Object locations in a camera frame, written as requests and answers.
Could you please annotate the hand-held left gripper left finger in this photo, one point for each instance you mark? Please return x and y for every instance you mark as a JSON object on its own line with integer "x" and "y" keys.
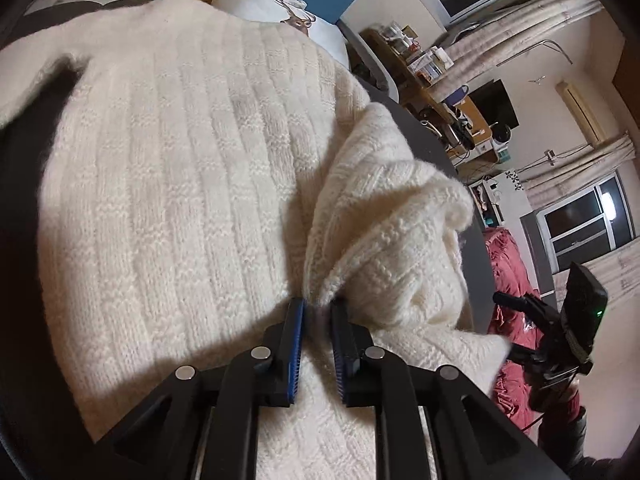
{"x": 295, "y": 350}

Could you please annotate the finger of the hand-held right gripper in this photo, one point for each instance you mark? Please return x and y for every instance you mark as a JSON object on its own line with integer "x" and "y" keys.
{"x": 522, "y": 355}
{"x": 515, "y": 301}

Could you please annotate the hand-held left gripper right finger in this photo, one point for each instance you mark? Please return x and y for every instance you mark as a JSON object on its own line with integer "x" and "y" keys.
{"x": 340, "y": 355}

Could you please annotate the white knit sweater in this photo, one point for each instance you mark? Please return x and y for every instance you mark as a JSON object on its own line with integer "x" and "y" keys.
{"x": 190, "y": 200}

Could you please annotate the person's right forearm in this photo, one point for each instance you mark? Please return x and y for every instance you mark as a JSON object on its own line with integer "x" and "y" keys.
{"x": 585, "y": 445}

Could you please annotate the red blanket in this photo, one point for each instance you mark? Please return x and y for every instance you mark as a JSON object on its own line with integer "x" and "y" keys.
{"x": 510, "y": 270}

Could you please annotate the small window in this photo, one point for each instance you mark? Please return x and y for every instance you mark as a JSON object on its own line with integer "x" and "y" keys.
{"x": 585, "y": 220}

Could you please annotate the white cabinet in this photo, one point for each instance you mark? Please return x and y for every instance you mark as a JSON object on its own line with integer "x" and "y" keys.
{"x": 500, "y": 197}

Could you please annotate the light curtain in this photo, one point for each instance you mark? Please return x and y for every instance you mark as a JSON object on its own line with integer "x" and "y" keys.
{"x": 575, "y": 165}

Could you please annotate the black monitor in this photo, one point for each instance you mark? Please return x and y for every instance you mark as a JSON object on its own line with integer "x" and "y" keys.
{"x": 495, "y": 102}

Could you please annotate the wooden desk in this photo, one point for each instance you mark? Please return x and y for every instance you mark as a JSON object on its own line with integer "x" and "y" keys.
{"x": 440, "y": 105}

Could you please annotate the row of books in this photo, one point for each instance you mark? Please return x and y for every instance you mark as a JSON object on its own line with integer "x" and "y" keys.
{"x": 430, "y": 65}

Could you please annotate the curved metal rod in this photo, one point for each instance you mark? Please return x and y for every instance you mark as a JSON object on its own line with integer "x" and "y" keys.
{"x": 540, "y": 45}

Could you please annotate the beige patterned curtain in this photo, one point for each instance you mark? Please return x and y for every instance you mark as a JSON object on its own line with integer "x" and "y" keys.
{"x": 520, "y": 25}

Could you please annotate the deer print pillow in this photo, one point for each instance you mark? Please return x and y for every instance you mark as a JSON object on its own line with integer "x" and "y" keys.
{"x": 280, "y": 15}

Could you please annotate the wall air conditioner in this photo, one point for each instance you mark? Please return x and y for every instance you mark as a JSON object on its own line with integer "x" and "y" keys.
{"x": 582, "y": 112}

